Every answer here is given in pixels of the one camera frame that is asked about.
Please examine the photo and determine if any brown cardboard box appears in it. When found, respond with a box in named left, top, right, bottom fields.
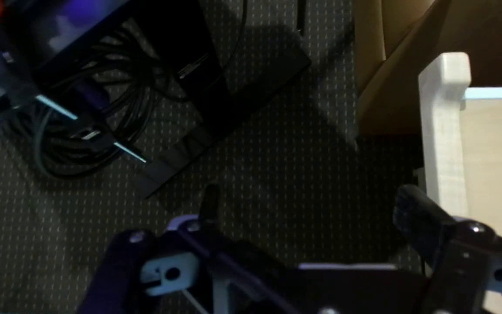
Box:
left=353, top=0, right=502, bottom=139

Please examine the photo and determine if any black tangled cable bundle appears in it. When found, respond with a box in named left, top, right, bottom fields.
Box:
left=6, top=24, right=191, bottom=181

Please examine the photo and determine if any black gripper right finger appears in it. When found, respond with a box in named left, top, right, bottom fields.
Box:
left=393, top=183, right=502, bottom=314

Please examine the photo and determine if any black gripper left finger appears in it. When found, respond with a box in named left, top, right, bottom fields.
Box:
left=81, top=181, right=300, bottom=314

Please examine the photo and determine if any silver thin metal rod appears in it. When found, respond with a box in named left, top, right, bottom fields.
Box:
left=34, top=92, right=149, bottom=165

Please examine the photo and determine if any black flat stand base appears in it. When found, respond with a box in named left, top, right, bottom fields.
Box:
left=117, top=0, right=314, bottom=200

